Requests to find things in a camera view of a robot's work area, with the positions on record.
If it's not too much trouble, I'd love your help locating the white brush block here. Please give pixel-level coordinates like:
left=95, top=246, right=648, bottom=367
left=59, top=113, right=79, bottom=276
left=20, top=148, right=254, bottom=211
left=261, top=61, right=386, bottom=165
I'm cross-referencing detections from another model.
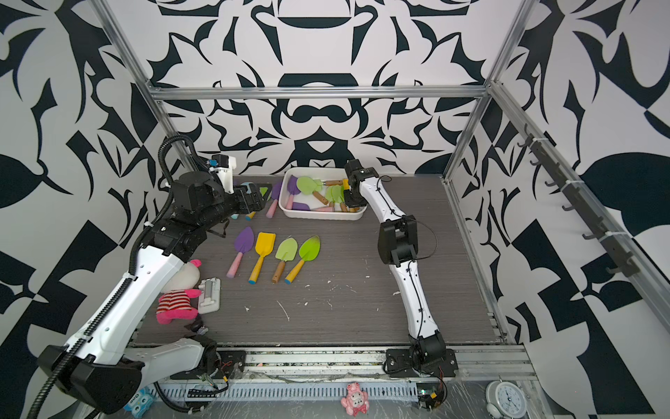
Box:
left=198, top=278, right=221, bottom=314

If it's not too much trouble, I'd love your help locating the green shovel brown wooden handle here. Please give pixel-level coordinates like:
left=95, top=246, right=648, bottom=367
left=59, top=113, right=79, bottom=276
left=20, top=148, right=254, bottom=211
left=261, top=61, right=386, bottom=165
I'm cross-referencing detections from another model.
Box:
left=326, top=185, right=348, bottom=212

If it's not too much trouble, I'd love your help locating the blue owl toy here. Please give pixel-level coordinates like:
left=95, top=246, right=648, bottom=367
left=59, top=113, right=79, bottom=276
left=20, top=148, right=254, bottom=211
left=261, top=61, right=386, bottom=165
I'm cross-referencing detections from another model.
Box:
left=124, top=389, right=155, bottom=419

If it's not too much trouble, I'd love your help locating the black wall hook rack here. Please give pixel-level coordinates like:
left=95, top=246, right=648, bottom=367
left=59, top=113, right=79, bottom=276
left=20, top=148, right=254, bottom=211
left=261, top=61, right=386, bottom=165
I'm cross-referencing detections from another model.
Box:
left=520, top=133, right=640, bottom=278

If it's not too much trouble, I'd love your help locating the white plastic storage box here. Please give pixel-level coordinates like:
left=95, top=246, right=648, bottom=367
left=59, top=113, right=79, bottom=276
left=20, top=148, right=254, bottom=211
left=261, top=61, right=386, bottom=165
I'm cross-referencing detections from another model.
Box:
left=278, top=167, right=366, bottom=222

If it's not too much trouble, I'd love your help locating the yellow toy shovel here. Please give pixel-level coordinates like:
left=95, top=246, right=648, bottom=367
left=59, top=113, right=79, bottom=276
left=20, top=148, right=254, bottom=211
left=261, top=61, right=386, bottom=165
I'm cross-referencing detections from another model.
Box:
left=248, top=232, right=276, bottom=284

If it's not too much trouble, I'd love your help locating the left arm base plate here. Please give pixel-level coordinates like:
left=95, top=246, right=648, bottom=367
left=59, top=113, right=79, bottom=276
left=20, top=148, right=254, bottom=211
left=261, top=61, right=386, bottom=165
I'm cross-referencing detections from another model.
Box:
left=193, top=349, right=247, bottom=379

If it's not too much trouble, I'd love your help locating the small green circuit board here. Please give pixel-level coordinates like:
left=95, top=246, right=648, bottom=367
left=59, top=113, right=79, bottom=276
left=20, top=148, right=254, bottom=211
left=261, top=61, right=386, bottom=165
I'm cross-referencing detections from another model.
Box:
left=417, top=382, right=448, bottom=410

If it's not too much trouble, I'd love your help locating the purple pointed shovel pink handle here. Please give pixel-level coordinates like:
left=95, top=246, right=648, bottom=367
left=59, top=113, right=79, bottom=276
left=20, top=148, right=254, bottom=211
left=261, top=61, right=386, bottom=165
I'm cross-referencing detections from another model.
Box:
left=226, top=226, right=255, bottom=279

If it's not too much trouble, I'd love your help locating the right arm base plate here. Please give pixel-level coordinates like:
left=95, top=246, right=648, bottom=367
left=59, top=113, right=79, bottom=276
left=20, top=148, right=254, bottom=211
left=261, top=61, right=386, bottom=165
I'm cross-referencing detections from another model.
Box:
left=382, top=348, right=459, bottom=378

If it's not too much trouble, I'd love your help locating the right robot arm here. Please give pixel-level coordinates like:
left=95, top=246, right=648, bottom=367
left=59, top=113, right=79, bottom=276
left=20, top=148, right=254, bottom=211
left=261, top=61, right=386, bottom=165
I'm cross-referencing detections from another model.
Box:
left=344, top=159, right=446, bottom=366

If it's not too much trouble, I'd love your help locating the pink striped plush doll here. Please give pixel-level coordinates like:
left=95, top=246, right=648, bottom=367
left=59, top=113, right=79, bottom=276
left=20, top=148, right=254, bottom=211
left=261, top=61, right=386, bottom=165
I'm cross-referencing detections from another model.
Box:
left=155, top=259, right=202, bottom=325

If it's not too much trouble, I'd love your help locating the pink bear toy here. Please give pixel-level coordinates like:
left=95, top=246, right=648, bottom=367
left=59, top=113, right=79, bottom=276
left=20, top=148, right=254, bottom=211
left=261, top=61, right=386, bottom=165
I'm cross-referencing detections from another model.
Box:
left=340, top=382, right=370, bottom=417

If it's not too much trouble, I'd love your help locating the green pointed shovel yellow handle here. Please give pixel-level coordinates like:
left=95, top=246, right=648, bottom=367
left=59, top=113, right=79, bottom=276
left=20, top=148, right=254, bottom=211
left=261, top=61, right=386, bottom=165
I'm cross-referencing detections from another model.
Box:
left=284, top=236, right=321, bottom=284

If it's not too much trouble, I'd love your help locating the white alarm clock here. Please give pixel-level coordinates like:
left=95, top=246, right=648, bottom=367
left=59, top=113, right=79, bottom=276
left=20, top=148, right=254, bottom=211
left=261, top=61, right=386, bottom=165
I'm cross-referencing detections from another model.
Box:
left=485, top=381, right=528, bottom=419

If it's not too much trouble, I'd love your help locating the white slotted cable duct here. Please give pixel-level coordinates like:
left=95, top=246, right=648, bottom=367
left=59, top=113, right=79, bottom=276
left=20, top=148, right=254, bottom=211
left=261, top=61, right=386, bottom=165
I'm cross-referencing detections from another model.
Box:
left=161, top=382, right=419, bottom=403

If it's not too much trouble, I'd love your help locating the purple shovel lying in box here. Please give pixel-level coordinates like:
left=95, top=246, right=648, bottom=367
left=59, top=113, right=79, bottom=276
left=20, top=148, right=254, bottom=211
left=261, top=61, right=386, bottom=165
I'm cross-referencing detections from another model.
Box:
left=292, top=203, right=334, bottom=212

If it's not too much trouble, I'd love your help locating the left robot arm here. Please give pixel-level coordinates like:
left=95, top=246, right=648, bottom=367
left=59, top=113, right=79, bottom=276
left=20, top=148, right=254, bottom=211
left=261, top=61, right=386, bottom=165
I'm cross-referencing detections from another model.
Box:
left=27, top=169, right=272, bottom=418

